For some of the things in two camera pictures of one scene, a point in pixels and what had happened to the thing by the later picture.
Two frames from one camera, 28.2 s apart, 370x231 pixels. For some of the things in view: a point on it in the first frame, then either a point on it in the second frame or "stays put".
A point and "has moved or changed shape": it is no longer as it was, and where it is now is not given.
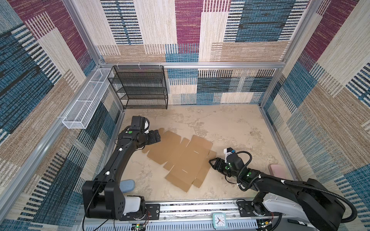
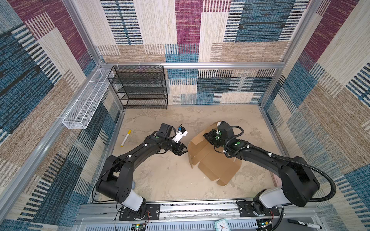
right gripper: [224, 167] to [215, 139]
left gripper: [157, 138] to [180, 147]
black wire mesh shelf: [140, 87] stays put
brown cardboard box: [189, 161] has moved or changed shape
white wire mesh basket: [79, 115] stays put
